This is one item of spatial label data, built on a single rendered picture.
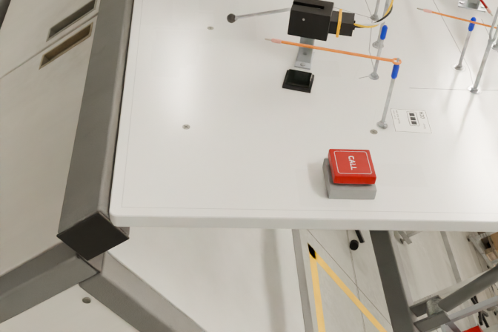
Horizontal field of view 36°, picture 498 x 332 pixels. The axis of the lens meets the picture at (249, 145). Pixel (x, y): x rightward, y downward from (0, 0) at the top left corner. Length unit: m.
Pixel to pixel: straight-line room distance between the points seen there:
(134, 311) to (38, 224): 0.17
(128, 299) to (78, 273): 0.08
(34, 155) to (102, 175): 0.28
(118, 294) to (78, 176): 0.15
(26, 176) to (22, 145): 0.09
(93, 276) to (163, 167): 0.16
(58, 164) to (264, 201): 0.34
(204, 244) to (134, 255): 0.21
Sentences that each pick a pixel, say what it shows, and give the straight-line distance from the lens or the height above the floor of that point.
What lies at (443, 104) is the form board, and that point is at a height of 1.22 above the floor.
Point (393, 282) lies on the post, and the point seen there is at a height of 0.98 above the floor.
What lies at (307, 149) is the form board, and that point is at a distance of 0.96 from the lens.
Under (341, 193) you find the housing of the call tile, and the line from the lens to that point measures 0.90.
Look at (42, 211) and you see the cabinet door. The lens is 1.04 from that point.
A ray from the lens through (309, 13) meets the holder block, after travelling 1.06.
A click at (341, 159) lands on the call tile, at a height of 1.10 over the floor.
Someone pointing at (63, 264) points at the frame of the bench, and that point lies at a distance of 0.93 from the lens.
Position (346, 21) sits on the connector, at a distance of 1.07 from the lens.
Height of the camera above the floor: 1.31
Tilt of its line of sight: 19 degrees down
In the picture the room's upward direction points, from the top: 62 degrees clockwise
